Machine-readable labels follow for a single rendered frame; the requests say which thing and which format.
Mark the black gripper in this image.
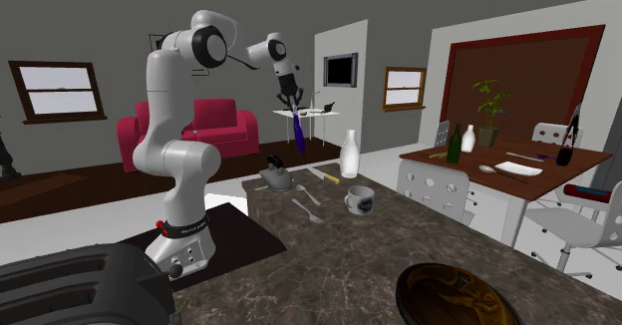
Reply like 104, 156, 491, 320
275, 73, 305, 109

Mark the small white side table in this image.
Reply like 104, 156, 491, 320
272, 89, 341, 147

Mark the purple tall vase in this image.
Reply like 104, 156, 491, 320
292, 110, 307, 155

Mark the red sofa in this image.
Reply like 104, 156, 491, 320
116, 98, 261, 174

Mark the white ceramic bottle vase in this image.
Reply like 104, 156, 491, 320
339, 129, 362, 179

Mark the silver spoon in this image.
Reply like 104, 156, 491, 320
294, 182, 322, 207

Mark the small brown framed window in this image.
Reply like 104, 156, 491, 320
381, 66, 428, 113

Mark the silver fork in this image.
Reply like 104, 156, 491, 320
290, 197, 325, 225

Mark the white mug with dark print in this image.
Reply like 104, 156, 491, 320
343, 185, 377, 216

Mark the dark robot stand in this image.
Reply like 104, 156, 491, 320
116, 201, 289, 294

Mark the white perforated back chair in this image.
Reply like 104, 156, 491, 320
395, 159, 476, 227
530, 122, 584, 147

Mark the brown dining table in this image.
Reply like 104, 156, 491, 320
399, 79, 614, 249

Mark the wide brown framed window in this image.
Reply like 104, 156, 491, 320
8, 60, 108, 125

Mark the dark brown wooden bowl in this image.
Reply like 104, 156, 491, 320
395, 262, 525, 325

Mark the black toaster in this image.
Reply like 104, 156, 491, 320
0, 242, 177, 325

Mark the white swivel chair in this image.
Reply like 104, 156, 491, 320
524, 179, 622, 280

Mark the black wall screen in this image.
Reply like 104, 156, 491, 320
323, 52, 359, 89

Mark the yellow handled knife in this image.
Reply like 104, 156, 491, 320
306, 165, 341, 186

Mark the red framed brown wall board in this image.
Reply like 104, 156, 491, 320
439, 24, 607, 141

